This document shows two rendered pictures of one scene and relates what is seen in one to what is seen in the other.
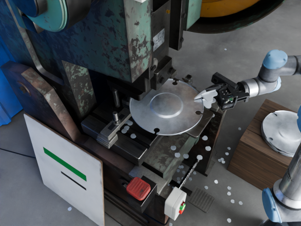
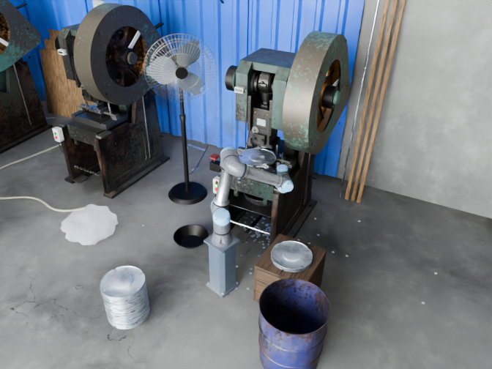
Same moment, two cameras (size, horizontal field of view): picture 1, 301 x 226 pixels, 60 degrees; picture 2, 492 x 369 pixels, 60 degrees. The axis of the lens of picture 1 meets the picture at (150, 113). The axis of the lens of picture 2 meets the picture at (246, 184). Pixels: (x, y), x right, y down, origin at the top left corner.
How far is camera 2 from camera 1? 3.02 m
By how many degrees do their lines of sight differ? 59
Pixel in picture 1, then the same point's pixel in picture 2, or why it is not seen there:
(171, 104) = (257, 158)
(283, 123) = (298, 251)
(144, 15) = (243, 100)
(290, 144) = (280, 253)
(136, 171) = not seen: hidden behind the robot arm
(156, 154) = not seen: hidden behind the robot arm
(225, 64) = (408, 272)
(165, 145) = not seen: hidden behind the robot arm
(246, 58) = (430, 291)
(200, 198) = (241, 236)
